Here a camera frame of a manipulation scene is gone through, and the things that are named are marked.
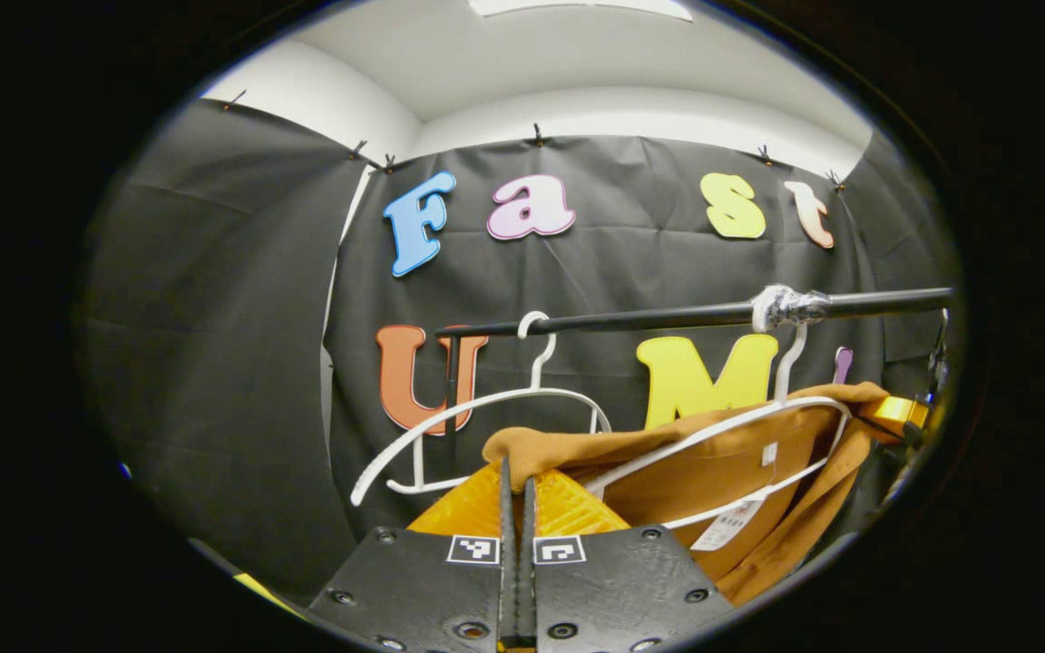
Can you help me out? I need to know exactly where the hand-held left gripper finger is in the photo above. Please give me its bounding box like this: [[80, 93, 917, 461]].
[[517, 468, 737, 653], [308, 456, 518, 653]]

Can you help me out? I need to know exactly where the brown shirt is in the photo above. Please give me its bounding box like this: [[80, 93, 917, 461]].
[[483, 381, 895, 607]]

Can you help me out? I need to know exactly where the white plastic hanger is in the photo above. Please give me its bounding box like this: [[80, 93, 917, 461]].
[[581, 308, 853, 531], [350, 311, 612, 507]]

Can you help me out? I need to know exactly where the black clothes rack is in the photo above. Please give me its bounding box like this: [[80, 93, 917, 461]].
[[435, 284, 955, 441]]

